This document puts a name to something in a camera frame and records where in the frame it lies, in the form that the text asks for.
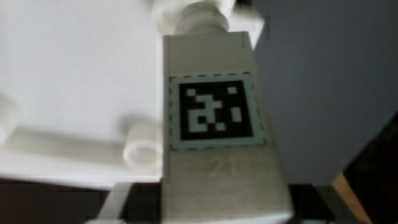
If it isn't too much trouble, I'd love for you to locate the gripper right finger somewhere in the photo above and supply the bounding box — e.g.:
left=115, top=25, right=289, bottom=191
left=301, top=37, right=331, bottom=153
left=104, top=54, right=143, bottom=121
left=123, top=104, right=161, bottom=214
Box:
left=287, top=183, right=372, bottom=224

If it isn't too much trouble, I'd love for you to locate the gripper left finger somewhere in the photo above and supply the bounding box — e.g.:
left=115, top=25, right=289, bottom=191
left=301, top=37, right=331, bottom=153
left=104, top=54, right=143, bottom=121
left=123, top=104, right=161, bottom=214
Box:
left=88, top=183, right=163, bottom=224

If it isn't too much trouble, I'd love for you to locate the white leg with tag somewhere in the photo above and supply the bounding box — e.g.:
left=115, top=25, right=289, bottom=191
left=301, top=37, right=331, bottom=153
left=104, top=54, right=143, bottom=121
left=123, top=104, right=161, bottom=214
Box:
left=154, top=0, right=294, bottom=224

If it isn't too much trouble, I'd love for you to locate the white square tabletop part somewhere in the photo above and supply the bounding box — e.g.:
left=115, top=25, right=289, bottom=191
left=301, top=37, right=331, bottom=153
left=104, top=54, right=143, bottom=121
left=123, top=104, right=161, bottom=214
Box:
left=0, top=0, right=266, bottom=189

